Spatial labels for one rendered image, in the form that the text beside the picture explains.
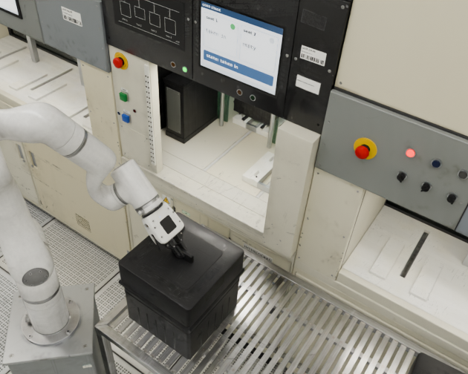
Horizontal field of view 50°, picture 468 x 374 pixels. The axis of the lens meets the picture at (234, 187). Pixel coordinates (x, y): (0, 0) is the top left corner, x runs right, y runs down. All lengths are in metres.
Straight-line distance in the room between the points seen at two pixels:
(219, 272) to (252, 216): 0.48
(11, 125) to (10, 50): 1.96
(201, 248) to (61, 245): 1.61
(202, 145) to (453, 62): 1.29
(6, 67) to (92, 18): 1.19
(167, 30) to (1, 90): 1.35
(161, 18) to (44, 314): 1.01
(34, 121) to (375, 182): 0.93
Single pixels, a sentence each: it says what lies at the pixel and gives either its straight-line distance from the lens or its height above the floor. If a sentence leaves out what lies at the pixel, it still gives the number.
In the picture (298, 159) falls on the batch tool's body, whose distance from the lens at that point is 1.54.
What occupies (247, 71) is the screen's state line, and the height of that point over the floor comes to 1.51.
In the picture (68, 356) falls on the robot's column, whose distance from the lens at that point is 1.79.
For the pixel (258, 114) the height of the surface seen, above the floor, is 0.97.
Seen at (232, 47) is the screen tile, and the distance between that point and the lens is 1.56.
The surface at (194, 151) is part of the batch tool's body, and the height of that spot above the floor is 0.87.
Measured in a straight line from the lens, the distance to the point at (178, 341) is 1.67.
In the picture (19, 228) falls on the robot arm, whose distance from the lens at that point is 1.44.
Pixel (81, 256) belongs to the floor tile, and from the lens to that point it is 3.02.
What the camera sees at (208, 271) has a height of 1.06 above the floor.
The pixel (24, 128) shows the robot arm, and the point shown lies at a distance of 1.27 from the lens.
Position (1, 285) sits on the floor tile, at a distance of 3.01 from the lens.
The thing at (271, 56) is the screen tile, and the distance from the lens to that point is 1.48.
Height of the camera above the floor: 2.28
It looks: 43 degrees down
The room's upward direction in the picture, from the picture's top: 4 degrees clockwise
